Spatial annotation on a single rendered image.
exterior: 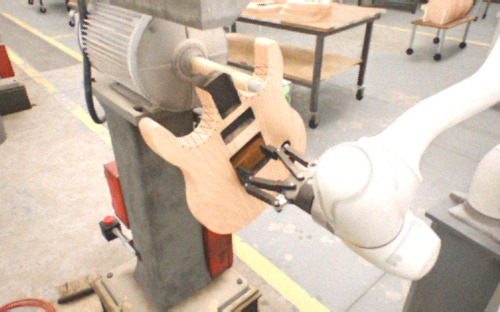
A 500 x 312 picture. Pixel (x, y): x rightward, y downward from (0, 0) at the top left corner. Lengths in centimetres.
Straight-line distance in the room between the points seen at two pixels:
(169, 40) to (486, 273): 114
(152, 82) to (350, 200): 54
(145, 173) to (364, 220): 77
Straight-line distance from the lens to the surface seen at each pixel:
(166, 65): 85
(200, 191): 77
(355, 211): 47
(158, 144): 67
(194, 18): 55
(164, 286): 145
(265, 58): 78
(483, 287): 145
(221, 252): 150
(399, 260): 62
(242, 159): 81
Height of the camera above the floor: 150
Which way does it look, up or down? 31 degrees down
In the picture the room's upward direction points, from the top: straight up
